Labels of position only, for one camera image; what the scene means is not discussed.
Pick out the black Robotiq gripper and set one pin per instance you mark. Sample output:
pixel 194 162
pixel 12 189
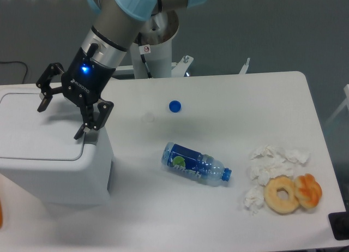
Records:
pixel 82 84

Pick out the white trash can lid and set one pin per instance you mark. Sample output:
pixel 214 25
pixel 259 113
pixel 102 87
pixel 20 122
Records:
pixel 29 134

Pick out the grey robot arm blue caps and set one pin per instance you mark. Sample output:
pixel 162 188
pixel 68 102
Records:
pixel 107 42

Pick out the white trash can body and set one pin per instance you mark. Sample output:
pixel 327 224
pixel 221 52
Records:
pixel 84 181

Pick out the blue bottle cap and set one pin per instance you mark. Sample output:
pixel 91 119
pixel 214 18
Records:
pixel 175 106

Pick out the orange object at left edge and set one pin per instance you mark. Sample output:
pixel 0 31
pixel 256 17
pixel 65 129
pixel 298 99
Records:
pixel 1 215

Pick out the blue plastic drink bottle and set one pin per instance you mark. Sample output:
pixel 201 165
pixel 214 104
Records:
pixel 194 165

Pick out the crumpled white tissue large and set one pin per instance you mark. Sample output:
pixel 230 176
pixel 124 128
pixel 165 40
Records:
pixel 269 162

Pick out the crumpled white tissue small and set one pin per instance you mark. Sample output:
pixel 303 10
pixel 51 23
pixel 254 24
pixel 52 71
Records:
pixel 254 199

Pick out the crumpled white tissue right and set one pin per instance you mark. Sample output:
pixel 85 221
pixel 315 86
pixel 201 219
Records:
pixel 297 156

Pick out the orange twisted bread roll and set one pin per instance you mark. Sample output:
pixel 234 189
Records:
pixel 307 190

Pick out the white furniture at right edge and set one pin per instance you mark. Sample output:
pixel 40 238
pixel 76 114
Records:
pixel 343 105

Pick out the black device at edge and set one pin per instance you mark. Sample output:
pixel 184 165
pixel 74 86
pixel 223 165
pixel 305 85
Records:
pixel 339 225

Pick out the white metal base frame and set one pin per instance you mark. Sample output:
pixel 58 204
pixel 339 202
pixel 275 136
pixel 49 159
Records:
pixel 179 69

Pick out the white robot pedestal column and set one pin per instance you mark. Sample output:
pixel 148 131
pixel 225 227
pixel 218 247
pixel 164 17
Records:
pixel 151 52

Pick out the ring doughnut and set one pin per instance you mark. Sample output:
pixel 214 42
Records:
pixel 279 195

